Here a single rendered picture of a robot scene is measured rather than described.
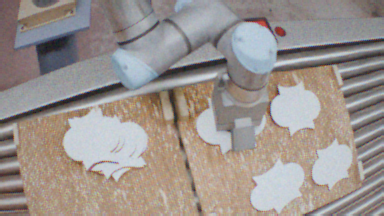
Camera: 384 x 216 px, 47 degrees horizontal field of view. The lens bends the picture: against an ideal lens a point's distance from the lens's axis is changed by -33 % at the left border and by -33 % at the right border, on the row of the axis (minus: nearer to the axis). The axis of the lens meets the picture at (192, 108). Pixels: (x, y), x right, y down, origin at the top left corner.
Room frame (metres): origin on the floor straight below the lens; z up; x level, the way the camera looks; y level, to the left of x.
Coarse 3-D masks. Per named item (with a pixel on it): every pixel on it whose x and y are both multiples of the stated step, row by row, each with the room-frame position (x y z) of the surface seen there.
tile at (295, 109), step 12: (300, 84) 0.62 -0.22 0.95; (288, 96) 0.58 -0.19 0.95; (300, 96) 0.59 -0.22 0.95; (312, 96) 0.60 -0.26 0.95; (276, 108) 0.55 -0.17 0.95; (288, 108) 0.56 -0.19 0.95; (300, 108) 0.56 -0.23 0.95; (312, 108) 0.57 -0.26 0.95; (276, 120) 0.52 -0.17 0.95; (288, 120) 0.53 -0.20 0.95; (300, 120) 0.54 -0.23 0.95; (312, 120) 0.54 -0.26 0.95
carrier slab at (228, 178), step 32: (192, 96) 0.55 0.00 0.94; (320, 96) 0.61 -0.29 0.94; (192, 128) 0.48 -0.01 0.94; (320, 128) 0.53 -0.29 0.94; (192, 160) 0.42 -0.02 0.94; (224, 160) 0.43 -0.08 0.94; (256, 160) 0.44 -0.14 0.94; (288, 160) 0.45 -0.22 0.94; (352, 160) 0.46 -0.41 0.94; (224, 192) 0.36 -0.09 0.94; (320, 192) 0.37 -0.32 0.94
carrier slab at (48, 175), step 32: (32, 128) 0.39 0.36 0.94; (64, 128) 0.42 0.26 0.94; (160, 128) 0.47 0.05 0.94; (32, 160) 0.31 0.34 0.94; (64, 160) 0.34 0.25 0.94; (160, 160) 0.41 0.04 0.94; (32, 192) 0.23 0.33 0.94; (64, 192) 0.26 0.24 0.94; (96, 192) 0.29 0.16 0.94; (128, 192) 0.32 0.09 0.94; (160, 192) 0.34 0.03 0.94; (192, 192) 0.35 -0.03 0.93
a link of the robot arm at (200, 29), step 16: (192, 0) 0.57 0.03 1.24; (208, 0) 0.58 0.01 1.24; (176, 16) 0.53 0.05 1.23; (192, 16) 0.53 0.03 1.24; (208, 16) 0.54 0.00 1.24; (224, 16) 0.55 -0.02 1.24; (240, 16) 0.57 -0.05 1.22; (192, 32) 0.51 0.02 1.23; (208, 32) 0.52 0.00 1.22; (224, 32) 0.52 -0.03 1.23; (192, 48) 0.49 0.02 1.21
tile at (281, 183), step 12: (276, 168) 0.42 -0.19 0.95; (288, 168) 0.42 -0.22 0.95; (300, 168) 0.43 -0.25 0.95; (264, 180) 0.39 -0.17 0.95; (276, 180) 0.39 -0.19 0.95; (288, 180) 0.40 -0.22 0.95; (300, 180) 0.40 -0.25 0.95; (252, 192) 0.36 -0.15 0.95; (264, 192) 0.36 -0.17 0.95; (276, 192) 0.37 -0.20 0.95; (288, 192) 0.37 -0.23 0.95; (252, 204) 0.33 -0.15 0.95; (264, 204) 0.34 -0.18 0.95; (276, 204) 0.34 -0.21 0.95
